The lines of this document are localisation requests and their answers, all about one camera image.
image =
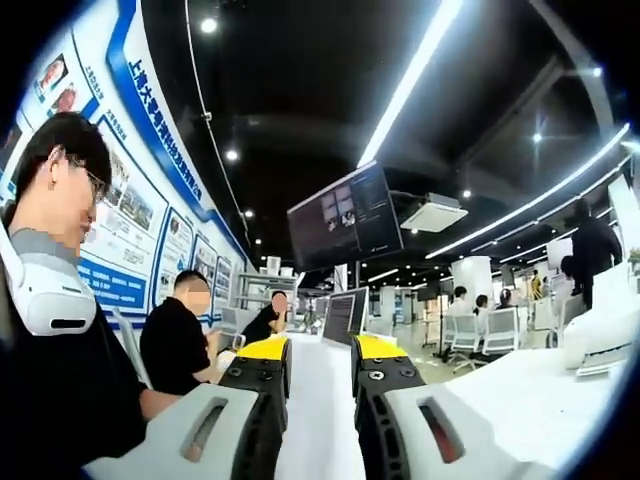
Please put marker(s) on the person in dark clothing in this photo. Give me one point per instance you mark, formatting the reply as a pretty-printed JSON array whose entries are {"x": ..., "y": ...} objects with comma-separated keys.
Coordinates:
[{"x": 60, "y": 390}]

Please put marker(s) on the white neck-worn device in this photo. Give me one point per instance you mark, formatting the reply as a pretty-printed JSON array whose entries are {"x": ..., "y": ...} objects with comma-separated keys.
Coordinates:
[{"x": 55, "y": 305}]

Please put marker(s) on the hanging black monitor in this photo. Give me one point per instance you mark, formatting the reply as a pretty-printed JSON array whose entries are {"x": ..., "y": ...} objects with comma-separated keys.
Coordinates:
[{"x": 345, "y": 220}]

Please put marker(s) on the linear ceiling light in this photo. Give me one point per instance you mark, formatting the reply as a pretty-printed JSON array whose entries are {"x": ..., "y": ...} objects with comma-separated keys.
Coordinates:
[
  {"x": 540, "y": 200},
  {"x": 410, "y": 80}
]

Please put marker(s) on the ceiling air conditioner vent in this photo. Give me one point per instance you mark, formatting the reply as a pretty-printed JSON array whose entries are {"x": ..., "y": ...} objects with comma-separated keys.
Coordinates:
[{"x": 434, "y": 212}]

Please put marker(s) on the blue white wall poster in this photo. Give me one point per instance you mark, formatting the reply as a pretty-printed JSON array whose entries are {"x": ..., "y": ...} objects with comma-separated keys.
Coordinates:
[{"x": 145, "y": 165}]

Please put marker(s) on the white office chair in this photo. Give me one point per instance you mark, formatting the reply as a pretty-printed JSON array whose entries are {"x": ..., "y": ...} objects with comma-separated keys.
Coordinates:
[
  {"x": 462, "y": 340},
  {"x": 500, "y": 330}
]

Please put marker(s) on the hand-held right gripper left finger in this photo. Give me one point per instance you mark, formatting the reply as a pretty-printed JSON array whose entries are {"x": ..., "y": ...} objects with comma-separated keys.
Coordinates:
[{"x": 180, "y": 435}]

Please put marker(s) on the desktop monitor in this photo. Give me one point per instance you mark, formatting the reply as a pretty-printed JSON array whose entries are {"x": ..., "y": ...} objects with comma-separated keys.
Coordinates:
[{"x": 345, "y": 315}]

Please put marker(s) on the person's glasses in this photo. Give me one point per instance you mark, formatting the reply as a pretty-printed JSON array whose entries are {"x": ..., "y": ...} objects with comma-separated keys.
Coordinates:
[{"x": 97, "y": 182}]

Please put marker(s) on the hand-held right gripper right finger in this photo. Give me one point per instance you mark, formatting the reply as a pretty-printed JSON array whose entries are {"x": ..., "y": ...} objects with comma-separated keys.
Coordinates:
[{"x": 450, "y": 435}]

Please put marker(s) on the white table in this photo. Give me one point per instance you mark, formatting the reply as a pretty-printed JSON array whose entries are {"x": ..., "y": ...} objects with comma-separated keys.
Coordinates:
[{"x": 500, "y": 400}]

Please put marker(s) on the white printer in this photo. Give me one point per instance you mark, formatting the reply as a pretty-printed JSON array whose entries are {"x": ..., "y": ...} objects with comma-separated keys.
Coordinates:
[{"x": 595, "y": 335}]

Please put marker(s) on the white shelf rack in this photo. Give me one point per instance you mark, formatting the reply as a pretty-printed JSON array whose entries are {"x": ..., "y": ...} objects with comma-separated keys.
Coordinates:
[{"x": 265, "y": 290}]

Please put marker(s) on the person's head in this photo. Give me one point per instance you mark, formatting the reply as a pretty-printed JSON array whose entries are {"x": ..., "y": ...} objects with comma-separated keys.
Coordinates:
[{"x": 60, "y": 135}]

